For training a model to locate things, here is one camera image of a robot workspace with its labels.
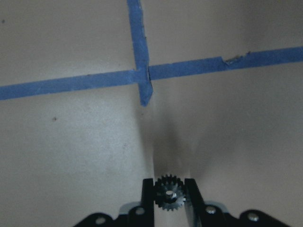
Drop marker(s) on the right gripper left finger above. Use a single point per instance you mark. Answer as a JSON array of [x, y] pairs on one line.
[[147, 202]]

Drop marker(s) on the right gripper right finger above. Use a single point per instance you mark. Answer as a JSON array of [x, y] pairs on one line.
[[194, 204]]

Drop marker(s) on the small black bearing gear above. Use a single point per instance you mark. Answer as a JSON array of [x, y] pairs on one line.
[[169, 193]]

